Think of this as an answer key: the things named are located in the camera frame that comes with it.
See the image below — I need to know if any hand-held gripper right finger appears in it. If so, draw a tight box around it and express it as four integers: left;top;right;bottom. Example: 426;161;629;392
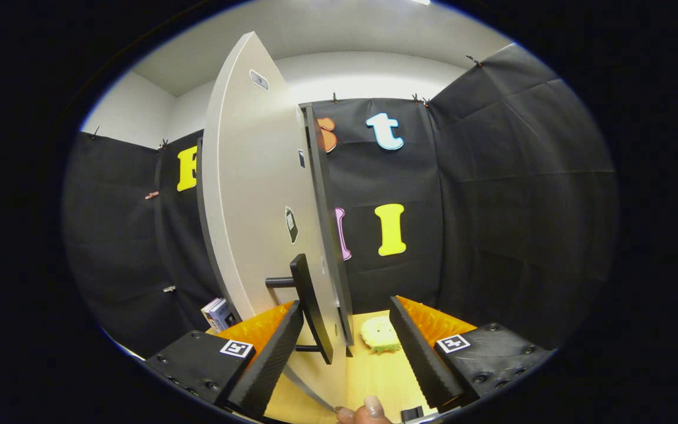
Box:
389;296;554;413

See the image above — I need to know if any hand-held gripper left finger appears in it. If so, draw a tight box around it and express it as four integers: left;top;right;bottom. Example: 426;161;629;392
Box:
145;300;304;419

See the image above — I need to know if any black door handle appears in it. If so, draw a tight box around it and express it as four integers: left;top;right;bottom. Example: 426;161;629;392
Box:
265;253;335;366

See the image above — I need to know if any beige shoe cabinet door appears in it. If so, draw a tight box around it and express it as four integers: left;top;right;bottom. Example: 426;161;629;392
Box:
197;31;351;410

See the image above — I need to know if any grey shoe cabinet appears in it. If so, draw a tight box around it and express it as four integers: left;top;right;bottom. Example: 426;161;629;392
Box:
299;101;356;357

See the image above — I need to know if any yellow plush toy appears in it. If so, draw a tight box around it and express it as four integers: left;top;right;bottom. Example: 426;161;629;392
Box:
360;315;403;355

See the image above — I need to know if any blue book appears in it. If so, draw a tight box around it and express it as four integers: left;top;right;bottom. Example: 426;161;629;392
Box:
210;300;237;333

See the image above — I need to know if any black backdrop cloth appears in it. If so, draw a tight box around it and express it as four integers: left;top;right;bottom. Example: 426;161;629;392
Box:
62;42;619;360

